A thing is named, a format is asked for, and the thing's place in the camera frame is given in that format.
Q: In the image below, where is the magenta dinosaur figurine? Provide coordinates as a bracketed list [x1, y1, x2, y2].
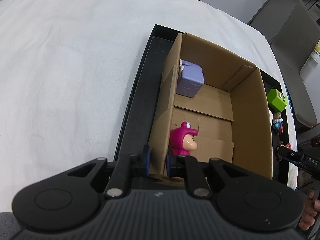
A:
[169, 121, 199, 155]

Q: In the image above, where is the red blue small figurine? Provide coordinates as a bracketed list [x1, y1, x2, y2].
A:
[272, 112, 283, 134]

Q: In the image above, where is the green cube toy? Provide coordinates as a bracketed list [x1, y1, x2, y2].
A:
[267, 88, 287, 113]

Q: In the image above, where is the brown cardboard box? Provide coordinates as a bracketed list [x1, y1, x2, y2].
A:
[149, 33, 273, 178]

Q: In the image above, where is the purple cube toy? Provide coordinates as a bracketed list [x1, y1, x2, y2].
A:
[176, 60, 204, 98]

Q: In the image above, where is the brown hair doll figurine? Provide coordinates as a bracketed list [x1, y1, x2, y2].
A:
[274, 141, 292, 161]

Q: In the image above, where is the right hand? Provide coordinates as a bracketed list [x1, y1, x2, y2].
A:
[299, 190, 320, 230]

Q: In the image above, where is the black tray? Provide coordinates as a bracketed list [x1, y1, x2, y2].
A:
[116, 25, 289, 184]

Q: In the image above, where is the white bottle yellow cap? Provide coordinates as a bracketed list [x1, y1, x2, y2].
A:
[300, 42, 319, 80]

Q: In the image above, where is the white table cloth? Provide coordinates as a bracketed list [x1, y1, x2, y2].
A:
[1, 0, 283, 212]

